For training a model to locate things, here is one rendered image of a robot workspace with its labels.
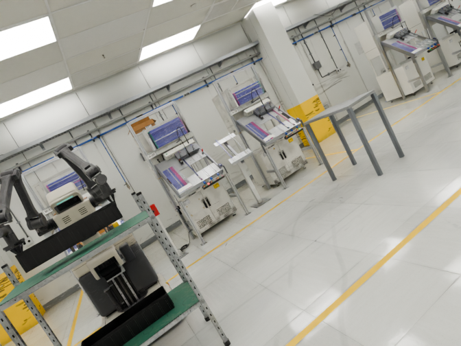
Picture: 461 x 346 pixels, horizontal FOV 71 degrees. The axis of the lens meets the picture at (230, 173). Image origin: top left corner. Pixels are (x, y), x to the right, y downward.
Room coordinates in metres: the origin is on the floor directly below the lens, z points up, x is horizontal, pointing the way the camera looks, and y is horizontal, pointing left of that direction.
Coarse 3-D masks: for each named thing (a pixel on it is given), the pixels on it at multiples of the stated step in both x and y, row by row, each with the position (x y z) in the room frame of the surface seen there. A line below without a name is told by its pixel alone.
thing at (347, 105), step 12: (360, 96) 3.39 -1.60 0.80; (372, 96) 3.37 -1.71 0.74; (336, 108) 3.45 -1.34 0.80; (348, 108) 3.18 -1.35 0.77; (312, 120) 3.67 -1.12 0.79; (384, 120) 3.36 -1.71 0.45; (312, 132) 3.78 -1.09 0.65; (360, 132) 3.18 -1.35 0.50; (396, 144) 3.36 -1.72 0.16; (324, 156) 3.78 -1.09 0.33; (348, 156) 3.98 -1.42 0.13; (372, 156) 3.18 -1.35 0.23
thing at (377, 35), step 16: (368, 16) 6.29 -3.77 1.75; (384, 16) 6.34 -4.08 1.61; (400, 16) 6.48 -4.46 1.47; (368, 32) 6.45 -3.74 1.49; (384, 32) 6.32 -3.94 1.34; (400, 32) 6.27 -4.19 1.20; (368, 48) 6.59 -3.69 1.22; (384, 48) 6.48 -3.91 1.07; (400, 48) 6.03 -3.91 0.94; (416, 48) 5.96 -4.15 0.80; (432, 48) 5.93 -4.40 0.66; (384, 64) 6.43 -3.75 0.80; (400, 64) 6.49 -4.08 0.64; (416, 64) 5.82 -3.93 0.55; (384, 80) 6.57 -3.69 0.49; (400, 80) 6.26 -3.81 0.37; (416, 80) 6.18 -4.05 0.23; (384, 96) 6.72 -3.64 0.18; (400, 96) 6.40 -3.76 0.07
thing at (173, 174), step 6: (168, 168) 4.48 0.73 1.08; (174, 168) 4.46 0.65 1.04; (168, 174) 4.39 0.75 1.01; (174, 174) 4.37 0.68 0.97; (180, 174) 4.36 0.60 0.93; (174, 180) 4.30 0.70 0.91; (180, 180) 4.28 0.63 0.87; (186, 180) 4.27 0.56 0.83; (174, 186) 4.21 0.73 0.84; (180, 186) 4.20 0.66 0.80; (186, 186) 4.18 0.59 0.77; (180, 192) 4.12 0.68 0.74
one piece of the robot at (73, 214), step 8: (88, 200) 2.44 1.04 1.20; (72, 208) 2.39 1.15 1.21; (80, 208) 2.41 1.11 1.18; (88, 208) 2.43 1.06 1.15; (56, 216) 2.35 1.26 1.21; (64, 216) 2.37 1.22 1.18; (72, 216) 2.38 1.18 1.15; (80, 216) 2.40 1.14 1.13; (56, 224) 2.35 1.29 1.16; (64, 224) 2.36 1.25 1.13; (88, 240) 2.42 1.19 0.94; (112, 248) 2.41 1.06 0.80; (96, 256) 2.39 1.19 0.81; (104, 256) 2.37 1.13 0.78; (112, 256) 2.39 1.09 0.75; (120, 256) 2.46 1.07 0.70; (88, 264) 2.33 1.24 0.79; (96, 264) 2.35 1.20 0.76; (120, 264) 2.41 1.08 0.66
